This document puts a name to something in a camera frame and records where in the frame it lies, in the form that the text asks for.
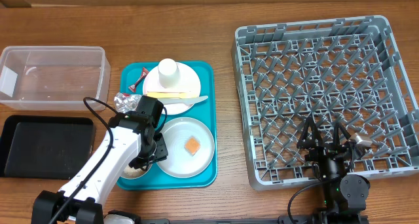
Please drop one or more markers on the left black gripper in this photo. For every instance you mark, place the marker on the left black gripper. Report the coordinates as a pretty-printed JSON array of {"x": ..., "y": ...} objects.
[{"x": 160, "y": 154}]

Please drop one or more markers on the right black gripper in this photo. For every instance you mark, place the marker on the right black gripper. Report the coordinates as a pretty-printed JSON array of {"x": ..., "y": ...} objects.
[{"x": 322, "y": 149}]

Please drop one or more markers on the white small bowl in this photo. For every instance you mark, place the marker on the white small bowl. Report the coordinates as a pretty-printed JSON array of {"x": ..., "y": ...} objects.
[{"x": 131, "y": 173}]

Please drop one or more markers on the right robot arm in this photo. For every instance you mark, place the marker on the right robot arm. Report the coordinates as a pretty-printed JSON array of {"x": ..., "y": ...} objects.
[{"x": 344, "y": 193}]

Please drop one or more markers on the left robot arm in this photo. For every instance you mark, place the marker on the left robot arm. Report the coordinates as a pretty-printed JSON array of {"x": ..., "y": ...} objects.
[{"x": 132, "y": 139}]

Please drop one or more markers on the grey plastic dishwasher rack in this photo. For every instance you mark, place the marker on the grey plastic dishwasher rack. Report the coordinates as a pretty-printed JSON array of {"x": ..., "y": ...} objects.
[{"x": 346, "y": 70}]

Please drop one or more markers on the grey round plate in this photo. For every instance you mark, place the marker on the grey round plate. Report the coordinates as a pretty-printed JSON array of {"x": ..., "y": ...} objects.
[{"x": 179, "y": 162}]

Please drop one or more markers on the orange food cube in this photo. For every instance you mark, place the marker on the orange food cube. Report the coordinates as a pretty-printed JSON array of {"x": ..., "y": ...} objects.
[{"x": 192, "y": 146}]

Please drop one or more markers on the light grey plastic knife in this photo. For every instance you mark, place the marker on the light grey plastic knife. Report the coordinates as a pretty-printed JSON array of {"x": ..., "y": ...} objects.
[{"x": 187, "y": 101}]

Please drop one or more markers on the yellow plastic fork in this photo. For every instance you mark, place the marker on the yellow plastic fork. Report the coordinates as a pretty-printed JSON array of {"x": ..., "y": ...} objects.
[{"x": 172, "y": 95}]

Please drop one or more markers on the silver foil wrapper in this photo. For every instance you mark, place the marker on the silver foil wrapper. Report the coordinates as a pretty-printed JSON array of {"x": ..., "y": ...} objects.
[{"x": 126, "y": 102}]

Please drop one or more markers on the red sauce packet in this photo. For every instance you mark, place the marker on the red sauce packet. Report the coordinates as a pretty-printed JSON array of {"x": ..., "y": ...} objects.
[{"x": 143, "y": 75}]

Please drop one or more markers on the pink round plate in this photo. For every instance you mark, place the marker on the pink round plate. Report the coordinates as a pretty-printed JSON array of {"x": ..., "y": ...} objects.
[{"x": 188, "y": 81}]

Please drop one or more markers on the white paper cup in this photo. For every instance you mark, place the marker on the white paper cup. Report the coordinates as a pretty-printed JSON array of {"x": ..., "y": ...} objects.
[{"x": 168, "y": 73}]

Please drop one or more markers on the black plastic tray bin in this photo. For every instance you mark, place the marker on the black plastic tray bin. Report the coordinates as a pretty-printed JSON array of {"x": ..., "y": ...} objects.
[{"x": 45, "y": 147}]

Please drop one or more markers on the clear plastic bin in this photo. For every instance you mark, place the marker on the clear plastic bin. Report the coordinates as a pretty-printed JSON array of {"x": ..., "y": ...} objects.
[{"x": 39, "y": 78}]

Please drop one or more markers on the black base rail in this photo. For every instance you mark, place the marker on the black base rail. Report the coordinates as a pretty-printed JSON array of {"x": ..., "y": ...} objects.
[{"x": 283, "y": 219}]

